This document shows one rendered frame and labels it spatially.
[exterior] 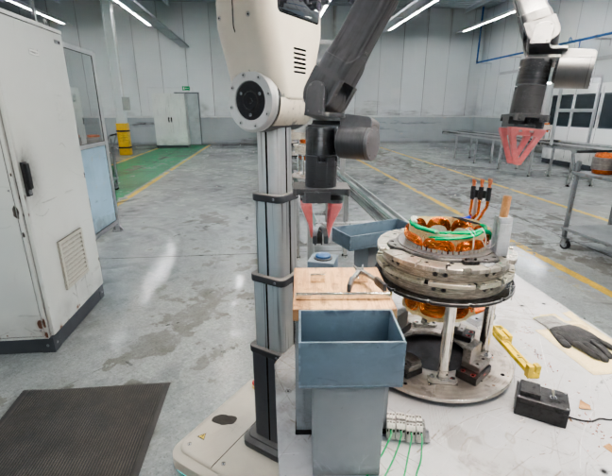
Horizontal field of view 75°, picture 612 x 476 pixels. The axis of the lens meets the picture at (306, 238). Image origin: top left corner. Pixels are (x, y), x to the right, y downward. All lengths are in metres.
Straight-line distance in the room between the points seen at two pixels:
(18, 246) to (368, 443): 2.29
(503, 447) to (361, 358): 0.40
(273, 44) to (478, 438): 0.97
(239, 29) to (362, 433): 0.91
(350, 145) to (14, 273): 2.37
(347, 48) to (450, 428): 0.76
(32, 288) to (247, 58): 2.06
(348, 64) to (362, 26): 0.06
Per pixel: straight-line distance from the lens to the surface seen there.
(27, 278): 2.77
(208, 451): 1.63
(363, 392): 0.72
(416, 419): 0.89
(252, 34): 1.06
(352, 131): 0.67
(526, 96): 0.94
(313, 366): 0.66
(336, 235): 1.20
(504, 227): 0.97
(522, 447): 0.97
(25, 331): 2.94
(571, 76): 0.94
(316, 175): 0.70
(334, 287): 0.81
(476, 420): 1.00
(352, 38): 0.71
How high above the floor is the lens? 1.41
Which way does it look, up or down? 18 degrees down
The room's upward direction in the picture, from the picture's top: straight up
